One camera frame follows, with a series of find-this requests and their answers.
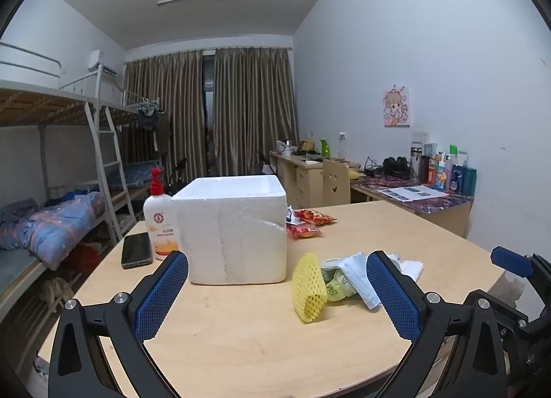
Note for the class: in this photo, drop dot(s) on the green plastic bag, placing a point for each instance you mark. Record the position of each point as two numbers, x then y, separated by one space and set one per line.
338 284

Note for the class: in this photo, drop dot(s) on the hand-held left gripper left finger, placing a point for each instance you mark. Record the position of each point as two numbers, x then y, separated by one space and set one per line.
159 294

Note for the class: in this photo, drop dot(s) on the white paper sheets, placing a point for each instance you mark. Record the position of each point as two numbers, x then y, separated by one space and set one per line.
413 192

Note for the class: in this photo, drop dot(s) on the cartoon wall poster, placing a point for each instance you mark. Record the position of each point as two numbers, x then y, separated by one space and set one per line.
396 106

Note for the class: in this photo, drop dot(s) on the brown curtain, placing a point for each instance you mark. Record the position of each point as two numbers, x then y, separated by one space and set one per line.
168 114
254 114

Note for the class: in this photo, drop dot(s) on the wooden desk with patterned mat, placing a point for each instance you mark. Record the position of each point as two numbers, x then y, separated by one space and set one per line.
430 208

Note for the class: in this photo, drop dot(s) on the blue patterned quilt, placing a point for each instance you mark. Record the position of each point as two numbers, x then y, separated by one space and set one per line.
51 226

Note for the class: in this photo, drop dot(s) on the plain wooden desk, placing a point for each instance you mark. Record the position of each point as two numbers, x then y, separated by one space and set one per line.
301 183

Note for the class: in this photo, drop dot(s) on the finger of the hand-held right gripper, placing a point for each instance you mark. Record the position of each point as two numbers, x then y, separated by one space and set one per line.
510 258
510 309

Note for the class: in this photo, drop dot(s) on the beige cloth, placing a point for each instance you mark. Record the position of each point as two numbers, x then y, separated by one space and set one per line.
56 292

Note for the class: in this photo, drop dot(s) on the pale grey cloth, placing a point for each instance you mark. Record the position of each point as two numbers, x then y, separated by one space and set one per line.
359 279

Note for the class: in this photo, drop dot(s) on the white air conditioner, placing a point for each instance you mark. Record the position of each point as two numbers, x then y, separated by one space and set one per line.
100 63

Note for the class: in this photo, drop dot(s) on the metal bunk bed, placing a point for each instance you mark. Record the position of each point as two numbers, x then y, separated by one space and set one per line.
26 109
129 114

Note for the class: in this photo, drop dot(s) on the row of toiletry bottles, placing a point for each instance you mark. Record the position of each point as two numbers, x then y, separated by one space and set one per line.
452 174

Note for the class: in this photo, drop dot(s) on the black folding chair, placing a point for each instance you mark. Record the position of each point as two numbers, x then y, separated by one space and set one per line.
178 178

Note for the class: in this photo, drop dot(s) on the white foam box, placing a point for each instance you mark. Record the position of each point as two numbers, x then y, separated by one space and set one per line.
232 234

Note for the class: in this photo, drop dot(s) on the blue plaid mattress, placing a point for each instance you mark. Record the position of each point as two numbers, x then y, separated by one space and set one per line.
135 174

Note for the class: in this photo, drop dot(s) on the black headphones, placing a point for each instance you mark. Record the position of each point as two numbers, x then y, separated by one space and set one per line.
396 165

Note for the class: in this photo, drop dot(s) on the green bottle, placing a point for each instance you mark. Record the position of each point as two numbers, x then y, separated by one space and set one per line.
325 148

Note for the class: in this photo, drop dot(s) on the white bunk ladder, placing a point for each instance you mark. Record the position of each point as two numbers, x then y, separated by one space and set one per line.
109 165

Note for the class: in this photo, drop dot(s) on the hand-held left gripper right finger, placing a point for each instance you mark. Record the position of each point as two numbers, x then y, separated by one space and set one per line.
394 294

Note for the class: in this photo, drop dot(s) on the dark hanging clothes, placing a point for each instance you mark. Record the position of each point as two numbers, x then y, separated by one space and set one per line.
153 122

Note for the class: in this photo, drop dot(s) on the white tissue paper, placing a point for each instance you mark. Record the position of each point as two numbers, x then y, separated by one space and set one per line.
409 269

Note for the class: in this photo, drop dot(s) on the wooden chair with smiley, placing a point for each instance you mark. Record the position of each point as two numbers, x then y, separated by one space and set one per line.
335 183

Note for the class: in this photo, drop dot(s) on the red cloth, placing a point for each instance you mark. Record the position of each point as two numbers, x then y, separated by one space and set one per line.
84 258

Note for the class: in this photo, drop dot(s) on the yellow foam fruit net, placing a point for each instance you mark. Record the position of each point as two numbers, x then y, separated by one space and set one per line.
308 290

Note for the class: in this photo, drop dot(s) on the black smartphone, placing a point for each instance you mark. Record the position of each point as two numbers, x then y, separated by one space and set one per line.
137 250

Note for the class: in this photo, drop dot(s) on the double wall socket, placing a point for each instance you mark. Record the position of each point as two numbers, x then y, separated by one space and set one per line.
420 136

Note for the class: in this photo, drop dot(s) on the white pump lotion bottle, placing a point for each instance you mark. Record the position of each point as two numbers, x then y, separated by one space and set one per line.
159 226

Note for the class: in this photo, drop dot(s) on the pile of desk items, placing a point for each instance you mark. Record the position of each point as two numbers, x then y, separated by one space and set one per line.
297 149

